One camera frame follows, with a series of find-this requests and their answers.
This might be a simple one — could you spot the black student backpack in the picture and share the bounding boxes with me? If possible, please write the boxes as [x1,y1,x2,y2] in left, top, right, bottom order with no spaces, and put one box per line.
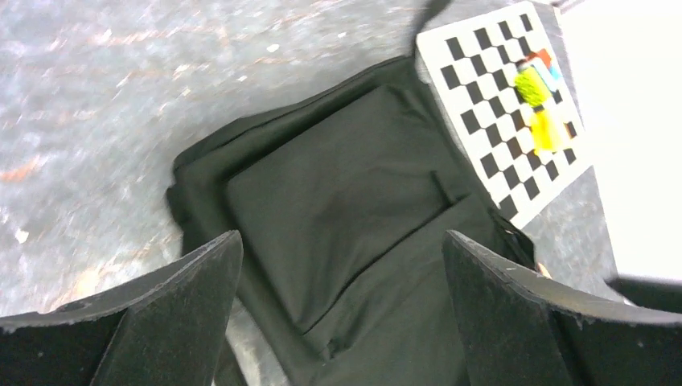
[166,0,536,386]

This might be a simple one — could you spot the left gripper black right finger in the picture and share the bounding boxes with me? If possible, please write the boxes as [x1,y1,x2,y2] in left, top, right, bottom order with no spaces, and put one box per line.
[443,231,681,385]

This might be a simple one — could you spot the black white chessboard mat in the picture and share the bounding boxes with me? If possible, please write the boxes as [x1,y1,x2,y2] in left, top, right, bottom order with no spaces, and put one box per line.
[417,1,590,228]

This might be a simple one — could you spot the green white block stack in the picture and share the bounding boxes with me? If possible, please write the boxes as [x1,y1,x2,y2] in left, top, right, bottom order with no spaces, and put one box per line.
[514,57,557,108]

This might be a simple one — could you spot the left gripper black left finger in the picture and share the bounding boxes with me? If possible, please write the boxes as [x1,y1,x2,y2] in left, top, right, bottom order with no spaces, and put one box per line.
[1,231,243,385]

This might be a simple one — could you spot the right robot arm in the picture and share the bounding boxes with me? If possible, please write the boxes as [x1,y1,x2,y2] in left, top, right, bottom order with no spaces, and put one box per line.
[606,277,681,314]

